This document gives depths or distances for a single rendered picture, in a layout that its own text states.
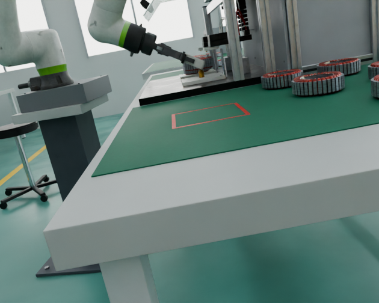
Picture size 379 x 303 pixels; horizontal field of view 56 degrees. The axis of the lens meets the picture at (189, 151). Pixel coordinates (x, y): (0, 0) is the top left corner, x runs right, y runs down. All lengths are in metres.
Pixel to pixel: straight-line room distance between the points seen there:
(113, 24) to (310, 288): 1.15
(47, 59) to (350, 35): 1.18
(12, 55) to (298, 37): 1.09
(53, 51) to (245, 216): 1.41
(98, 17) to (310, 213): 1.03
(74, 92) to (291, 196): 1.29
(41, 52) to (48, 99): 0.20
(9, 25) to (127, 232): 1.29
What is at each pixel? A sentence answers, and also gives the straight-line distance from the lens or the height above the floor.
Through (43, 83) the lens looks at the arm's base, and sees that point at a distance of 1.72.
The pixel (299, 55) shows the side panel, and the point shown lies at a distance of 1.17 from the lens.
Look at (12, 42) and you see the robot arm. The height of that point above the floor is 1.03.
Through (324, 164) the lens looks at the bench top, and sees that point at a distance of 0.44.
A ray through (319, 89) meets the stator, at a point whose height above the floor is 0.76.
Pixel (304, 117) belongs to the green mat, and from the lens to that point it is 0.65.
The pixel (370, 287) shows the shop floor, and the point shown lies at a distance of 1.47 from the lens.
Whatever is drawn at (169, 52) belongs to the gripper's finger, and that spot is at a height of 0.89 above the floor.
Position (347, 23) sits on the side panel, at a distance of 1.24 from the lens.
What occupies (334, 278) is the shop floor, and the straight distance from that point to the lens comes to 1.49.
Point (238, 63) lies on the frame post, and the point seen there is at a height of 0.82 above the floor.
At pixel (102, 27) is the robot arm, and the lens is 1.29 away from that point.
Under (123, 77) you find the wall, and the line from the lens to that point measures 6.11.
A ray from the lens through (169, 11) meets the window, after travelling 6.06.
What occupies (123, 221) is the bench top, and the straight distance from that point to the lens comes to 0.39.
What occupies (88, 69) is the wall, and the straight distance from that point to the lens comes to 6.20.
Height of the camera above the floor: 0.90
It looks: 16 degrees down
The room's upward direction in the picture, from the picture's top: 11 degrees counter-clockwise
